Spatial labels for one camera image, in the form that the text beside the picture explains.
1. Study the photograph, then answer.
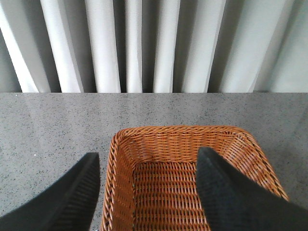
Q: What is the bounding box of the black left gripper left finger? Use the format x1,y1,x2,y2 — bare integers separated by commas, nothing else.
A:
0,153,100,231

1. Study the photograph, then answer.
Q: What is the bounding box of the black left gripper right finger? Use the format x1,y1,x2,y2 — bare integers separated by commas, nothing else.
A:
196,147,308,231

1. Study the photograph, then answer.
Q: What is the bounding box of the brown wicker basket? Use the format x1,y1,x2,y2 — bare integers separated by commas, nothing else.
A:
100,125,288,231

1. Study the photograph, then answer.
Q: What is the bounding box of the grey pleated curtain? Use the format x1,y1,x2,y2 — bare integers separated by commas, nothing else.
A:
0,0,308,93

